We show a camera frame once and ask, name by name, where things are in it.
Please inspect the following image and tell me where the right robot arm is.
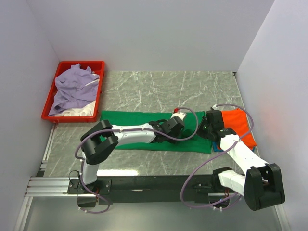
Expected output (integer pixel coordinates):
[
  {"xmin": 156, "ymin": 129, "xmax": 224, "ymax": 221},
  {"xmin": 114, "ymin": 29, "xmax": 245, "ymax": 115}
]
[{"xmin": 197, "ymin": 109, "xmax": 285, "ymax": 211}]

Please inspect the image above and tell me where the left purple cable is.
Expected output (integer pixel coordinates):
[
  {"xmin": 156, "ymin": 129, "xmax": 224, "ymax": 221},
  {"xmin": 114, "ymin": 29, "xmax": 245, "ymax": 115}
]
[{"xmin": 75, "ymin": 106, "xmax": 199, "ymax": 214}]

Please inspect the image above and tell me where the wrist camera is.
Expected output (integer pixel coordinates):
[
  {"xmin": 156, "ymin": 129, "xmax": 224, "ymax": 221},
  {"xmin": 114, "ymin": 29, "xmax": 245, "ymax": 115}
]
[
  {"xmin": 171, "ymin": 108, "xmax": 187, "ymax": 121},
  {"xmin": 211, "ymin": 104, "xmax": 219, "ymax": 110}
]

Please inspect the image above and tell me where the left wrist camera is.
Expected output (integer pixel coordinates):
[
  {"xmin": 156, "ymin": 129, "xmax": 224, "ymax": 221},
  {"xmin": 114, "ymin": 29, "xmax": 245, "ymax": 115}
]
[{"xmin": 171, "ymin": 108, "xmax": 187, "ymax": 121}]

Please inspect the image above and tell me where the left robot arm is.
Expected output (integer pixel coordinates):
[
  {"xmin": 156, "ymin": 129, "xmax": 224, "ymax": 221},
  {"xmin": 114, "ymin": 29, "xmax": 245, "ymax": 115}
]
[{"xmin": 75, "ymin": 114, "xmax": 186, "ymax": 193}]

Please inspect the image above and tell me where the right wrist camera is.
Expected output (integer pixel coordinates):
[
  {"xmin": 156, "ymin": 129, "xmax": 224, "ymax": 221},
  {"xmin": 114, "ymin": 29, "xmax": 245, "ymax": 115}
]
[{"xmin": 211, "ymin": 104, "xmax": 219, "ymax": 110}]

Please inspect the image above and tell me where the green t-shirt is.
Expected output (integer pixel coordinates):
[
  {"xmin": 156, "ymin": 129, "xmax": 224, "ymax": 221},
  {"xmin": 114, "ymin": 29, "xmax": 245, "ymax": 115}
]
[{"xmin": 101, "ymin": 111, "xmax": 212, "ymax": 154}]

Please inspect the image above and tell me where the folded orange t-shirt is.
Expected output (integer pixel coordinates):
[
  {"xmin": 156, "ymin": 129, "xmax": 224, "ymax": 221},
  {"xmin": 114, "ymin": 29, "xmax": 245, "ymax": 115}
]
[{"xmin": 221, "ymin": 108, "xmax": 257, "ymax": 150}]

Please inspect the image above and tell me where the lavender t-shirt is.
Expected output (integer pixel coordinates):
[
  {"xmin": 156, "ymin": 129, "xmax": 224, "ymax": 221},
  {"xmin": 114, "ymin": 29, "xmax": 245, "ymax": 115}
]
[{"xmin": 49, "ymin": 63, "xmax": 101, "ymax": 116}]

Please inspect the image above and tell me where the folded blue t-shirt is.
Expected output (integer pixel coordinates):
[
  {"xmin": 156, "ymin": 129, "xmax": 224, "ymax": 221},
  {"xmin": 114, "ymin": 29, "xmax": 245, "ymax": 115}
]
[{"xmin": 212, "ymin": 142, "xmax": 223, "ymax": 152}]

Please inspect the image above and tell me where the black base beam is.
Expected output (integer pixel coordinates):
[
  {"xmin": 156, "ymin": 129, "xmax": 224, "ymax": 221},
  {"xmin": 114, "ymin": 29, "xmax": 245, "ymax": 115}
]
[{"xmin": 67, "ymin": 175, "xmax": 241, "ymax": 208}]

